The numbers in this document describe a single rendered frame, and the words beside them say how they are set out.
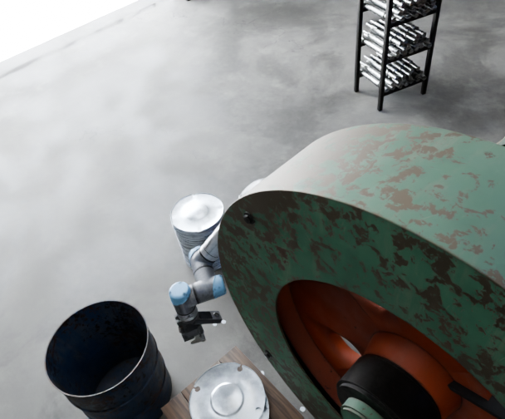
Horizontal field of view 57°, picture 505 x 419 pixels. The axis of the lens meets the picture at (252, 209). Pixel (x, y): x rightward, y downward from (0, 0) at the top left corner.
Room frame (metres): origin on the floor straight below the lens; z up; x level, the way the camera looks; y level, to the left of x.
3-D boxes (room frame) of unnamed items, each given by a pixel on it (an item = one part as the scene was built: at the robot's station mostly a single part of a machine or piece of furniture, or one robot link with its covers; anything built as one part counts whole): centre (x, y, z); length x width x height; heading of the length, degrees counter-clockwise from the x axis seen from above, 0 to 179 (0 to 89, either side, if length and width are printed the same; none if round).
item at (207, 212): (1.79, 0.30, 0.35); 0.29 x 0.29 x 0.01
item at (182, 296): (0.96, 0.29, 0.76); 0.09 x 0.08 x 0.11; 101
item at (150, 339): (1.00, 0.70, 0.24); 0.42 x 0.42 x 0.48
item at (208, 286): (1.00, 0.20, 0.76); 0.11 x 0.11 x 0.08; 11
